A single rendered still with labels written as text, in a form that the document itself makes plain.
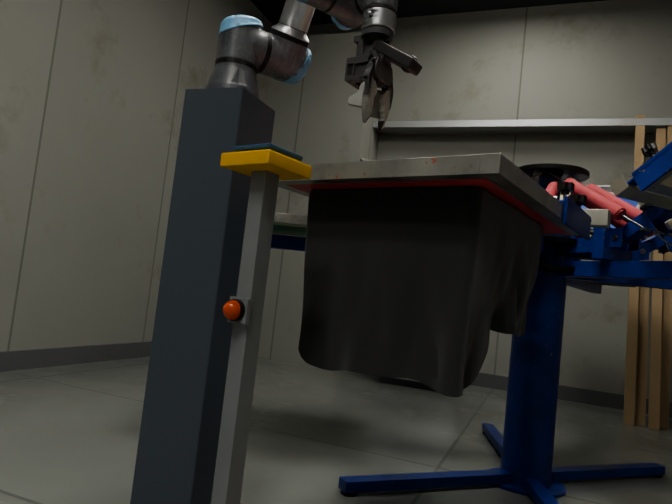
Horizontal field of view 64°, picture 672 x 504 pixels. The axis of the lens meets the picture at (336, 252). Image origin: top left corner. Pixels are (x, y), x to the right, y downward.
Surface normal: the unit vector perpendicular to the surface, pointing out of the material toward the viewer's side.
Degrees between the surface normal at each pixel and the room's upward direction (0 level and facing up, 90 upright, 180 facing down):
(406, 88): 90
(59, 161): 90
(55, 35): 90
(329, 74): 90
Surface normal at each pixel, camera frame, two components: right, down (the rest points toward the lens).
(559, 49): -0.36, -0.11
